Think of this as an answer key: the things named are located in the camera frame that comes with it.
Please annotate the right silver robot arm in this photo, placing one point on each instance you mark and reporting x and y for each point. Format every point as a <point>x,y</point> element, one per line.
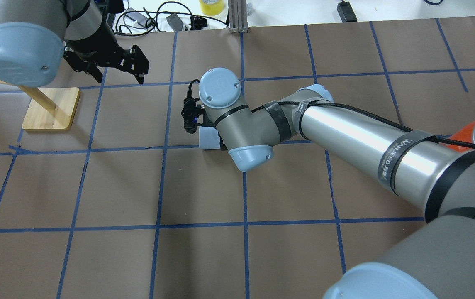
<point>434,174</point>

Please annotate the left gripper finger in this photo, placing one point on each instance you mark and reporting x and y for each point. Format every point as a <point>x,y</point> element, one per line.
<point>140,78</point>
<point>95,73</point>

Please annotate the aluminium frame post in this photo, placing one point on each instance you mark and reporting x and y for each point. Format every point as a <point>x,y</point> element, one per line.
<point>237,15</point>

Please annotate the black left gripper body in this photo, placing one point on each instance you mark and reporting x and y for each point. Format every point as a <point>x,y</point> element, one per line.
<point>98,43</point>

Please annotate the black power adapter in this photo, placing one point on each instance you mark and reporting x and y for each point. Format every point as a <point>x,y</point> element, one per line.
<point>345,12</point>

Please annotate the yellow tape roll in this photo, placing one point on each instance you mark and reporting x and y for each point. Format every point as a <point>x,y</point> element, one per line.
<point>211,7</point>

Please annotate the orange cup with grey pattern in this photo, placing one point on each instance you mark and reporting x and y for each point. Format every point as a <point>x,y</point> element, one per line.
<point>464,135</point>

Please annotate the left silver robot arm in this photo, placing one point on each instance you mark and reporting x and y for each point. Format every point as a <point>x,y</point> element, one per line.
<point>35,35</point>

